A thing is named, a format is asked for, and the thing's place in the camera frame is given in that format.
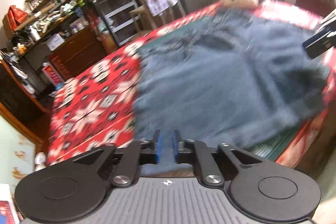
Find red bag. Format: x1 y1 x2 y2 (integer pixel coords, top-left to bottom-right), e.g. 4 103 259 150
7 5 28 31

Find blue denim jeans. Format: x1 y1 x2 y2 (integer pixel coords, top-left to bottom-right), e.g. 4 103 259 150
133 9 330 176

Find wooden chair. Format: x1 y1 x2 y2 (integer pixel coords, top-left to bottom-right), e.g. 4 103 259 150
129 0 186 32

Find brown wooden drawer cabinet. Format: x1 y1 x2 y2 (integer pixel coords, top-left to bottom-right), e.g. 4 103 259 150
49 27 107 80

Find red white sign box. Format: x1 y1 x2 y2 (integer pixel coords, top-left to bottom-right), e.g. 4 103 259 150
42 62 64 86

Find white cardboard box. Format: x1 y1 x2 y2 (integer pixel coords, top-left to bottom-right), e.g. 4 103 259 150
46 34 65 51

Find red patterned blanket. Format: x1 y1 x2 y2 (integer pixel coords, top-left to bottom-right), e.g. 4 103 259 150
48 3 335 167

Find white drawer unit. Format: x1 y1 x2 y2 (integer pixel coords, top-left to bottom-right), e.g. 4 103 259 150
89 0 139 47

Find dark cluttered shelf unit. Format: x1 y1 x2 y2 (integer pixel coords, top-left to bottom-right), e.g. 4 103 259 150
11 0 85 60

